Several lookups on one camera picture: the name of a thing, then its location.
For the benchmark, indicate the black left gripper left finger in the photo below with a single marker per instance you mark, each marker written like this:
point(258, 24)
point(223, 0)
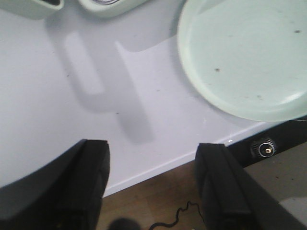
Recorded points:
point(65, 194)

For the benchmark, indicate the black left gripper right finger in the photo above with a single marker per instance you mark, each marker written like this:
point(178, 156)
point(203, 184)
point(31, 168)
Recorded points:
point(231, 199)

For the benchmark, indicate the green breakfast maker lid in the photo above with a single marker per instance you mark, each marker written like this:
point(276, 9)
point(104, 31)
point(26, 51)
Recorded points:
point(32, 9)

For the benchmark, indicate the table edge bolt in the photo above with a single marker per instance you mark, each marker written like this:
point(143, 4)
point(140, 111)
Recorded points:
point(263, 148)

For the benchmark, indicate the light green round plate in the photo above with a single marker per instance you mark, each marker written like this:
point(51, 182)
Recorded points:
point(247, 57)

